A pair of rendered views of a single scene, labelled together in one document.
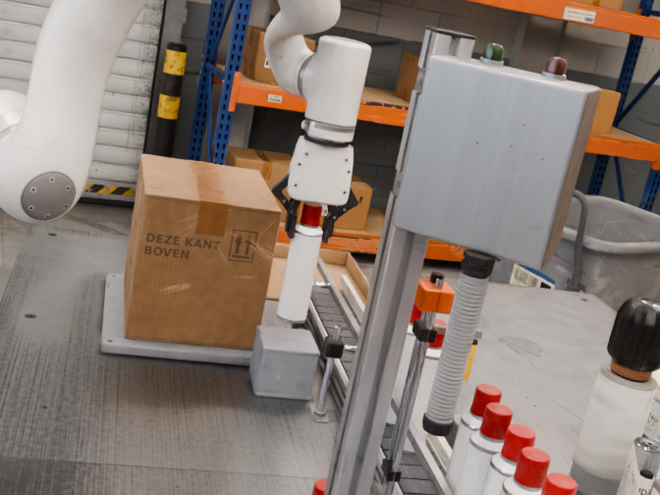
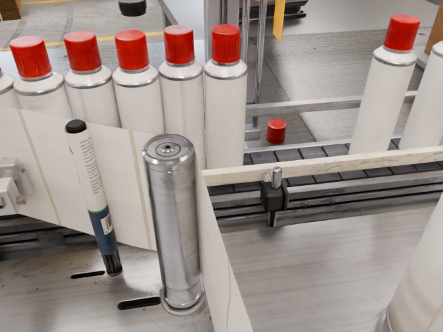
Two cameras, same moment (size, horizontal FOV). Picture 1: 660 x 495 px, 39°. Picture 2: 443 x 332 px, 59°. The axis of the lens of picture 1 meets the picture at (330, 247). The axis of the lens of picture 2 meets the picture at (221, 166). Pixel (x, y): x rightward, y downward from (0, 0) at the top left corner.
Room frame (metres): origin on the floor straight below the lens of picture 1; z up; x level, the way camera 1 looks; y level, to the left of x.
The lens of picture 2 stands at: (1.12, -0.66, 1.23)
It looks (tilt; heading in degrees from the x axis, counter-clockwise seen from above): 38 degrees down; 95
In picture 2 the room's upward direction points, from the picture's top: straight up
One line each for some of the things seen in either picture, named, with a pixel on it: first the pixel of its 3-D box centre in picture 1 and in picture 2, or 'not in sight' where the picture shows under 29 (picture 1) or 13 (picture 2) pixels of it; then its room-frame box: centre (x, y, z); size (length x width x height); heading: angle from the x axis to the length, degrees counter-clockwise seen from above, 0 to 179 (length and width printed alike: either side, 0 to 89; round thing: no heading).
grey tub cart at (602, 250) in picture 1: (579, 291); not in sight; (3.74, -1.04, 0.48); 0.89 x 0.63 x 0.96; 131
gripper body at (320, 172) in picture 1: (320, 166); not in sight; (1.52, 0.04, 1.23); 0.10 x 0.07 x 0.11; 105
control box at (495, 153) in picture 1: (496, 157); not in sight; (1.02, -0.16, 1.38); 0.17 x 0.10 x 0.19; 70
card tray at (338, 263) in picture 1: (307, 273); not in sight; (2.11, 0.04, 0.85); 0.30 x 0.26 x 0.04; 15
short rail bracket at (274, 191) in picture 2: not in sight; (274, 204); (1.16, -0.30, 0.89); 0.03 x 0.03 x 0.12; 15
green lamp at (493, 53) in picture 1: (493, 53); not in sight; (1.06, -0.13, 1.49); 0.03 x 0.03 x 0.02
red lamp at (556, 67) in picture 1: (556, 67); not in sight; (1.03, -0.20, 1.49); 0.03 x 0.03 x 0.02
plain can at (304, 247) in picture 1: (302, 261); not in sight; (1.52, 0.04, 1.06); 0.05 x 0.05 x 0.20
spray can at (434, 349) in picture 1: (421, 385); (383, 96); (1.30, -0.17, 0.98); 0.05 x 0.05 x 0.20
